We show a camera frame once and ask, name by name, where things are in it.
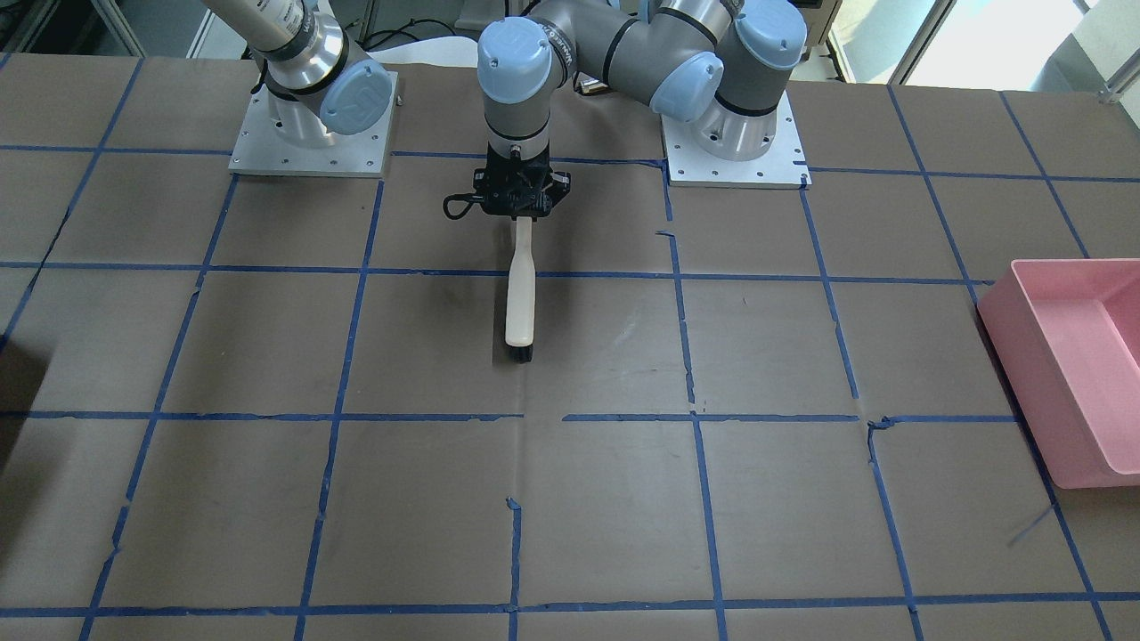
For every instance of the cream hand brush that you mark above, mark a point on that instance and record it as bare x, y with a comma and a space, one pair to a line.
521, 308

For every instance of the white plastic chair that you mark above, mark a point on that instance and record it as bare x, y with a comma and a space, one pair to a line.
442, 52

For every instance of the pink plastic bin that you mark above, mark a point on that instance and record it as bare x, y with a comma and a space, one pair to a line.
1067, 334

